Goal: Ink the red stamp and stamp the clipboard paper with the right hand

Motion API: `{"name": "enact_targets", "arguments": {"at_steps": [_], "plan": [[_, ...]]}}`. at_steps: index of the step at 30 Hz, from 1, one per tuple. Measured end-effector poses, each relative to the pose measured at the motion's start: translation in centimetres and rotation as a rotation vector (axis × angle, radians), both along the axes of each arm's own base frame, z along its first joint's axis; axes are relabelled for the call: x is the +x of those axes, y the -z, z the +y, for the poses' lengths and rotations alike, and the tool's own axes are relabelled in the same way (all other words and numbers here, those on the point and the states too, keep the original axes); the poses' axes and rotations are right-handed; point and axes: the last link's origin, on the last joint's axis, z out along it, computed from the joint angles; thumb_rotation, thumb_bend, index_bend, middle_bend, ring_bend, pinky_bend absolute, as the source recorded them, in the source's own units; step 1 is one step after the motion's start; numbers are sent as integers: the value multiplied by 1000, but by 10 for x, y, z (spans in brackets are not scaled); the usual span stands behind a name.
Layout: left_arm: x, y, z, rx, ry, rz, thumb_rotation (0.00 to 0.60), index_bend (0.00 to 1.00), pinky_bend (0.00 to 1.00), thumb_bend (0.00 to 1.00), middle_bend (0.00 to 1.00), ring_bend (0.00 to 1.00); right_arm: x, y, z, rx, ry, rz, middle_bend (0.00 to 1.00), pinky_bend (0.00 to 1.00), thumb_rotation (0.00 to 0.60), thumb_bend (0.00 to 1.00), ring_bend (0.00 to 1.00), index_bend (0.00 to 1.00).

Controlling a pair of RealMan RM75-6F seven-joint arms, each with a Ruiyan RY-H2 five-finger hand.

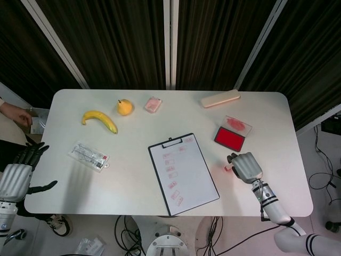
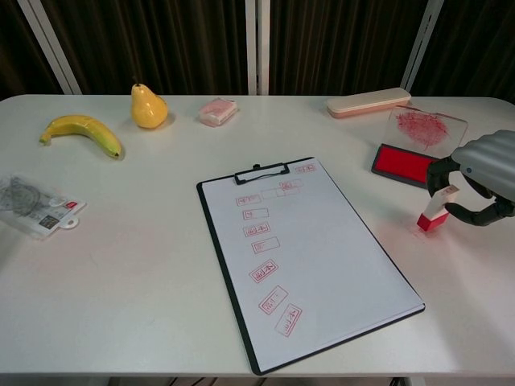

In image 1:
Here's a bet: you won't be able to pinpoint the white slanted frame post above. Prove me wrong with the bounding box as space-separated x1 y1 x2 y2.
234 0 288 90
21 0 90 89

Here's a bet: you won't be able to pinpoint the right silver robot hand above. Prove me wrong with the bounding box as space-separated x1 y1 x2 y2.
226 151 264 185

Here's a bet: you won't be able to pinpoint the round white robot base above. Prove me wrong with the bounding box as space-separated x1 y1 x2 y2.
145 225 198 256

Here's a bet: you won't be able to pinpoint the red ink pad case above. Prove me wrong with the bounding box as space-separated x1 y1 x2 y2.
213 115 253 150

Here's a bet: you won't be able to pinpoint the yellow pear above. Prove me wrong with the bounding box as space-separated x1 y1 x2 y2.
116 99 135 116

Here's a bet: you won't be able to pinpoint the white stamped paper sheet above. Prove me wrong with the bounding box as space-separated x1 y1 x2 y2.
149 134 220 215

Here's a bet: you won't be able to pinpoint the plastic packets on floor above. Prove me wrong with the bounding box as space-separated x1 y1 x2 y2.
76 236 105 256

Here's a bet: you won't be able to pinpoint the dark pleated curtain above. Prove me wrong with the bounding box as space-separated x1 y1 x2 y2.
0 0 341 129

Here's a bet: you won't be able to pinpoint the pink wrapped eraser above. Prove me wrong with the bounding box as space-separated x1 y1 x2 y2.
144 97 163 114

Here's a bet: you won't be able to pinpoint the white upright frame post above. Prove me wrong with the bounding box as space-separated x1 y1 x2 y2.
163 0 180 90

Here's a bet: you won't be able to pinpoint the clear plastic packet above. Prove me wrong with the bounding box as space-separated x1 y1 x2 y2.
29 108 49 134

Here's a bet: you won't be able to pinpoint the yellow banana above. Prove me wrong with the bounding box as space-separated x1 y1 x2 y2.
81 110 118 134

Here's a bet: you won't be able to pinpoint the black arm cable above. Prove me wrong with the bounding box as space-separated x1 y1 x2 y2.
257 180 283 229

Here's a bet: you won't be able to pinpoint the black equipment box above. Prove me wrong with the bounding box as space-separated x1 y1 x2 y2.
321 114 341 134

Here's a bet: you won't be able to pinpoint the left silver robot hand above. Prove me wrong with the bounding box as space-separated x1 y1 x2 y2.
0 142 58 203

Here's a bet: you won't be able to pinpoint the beige pencil case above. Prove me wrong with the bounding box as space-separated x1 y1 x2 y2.
200 89 241 109

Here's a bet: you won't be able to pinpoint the bystander bare hand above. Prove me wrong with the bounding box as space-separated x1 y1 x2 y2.
12 108 33 126

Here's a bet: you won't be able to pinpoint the black clipboard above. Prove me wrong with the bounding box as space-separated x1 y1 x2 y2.
148 132 221 217

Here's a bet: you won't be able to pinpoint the packaged ruler set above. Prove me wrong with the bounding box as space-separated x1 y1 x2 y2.
67 141 111 174

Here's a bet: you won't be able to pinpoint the black floor cable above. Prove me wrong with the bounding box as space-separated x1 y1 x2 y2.
308 125 341 206

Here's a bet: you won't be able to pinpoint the white and black sneaker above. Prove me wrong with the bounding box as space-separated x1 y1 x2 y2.
46 214 71 237

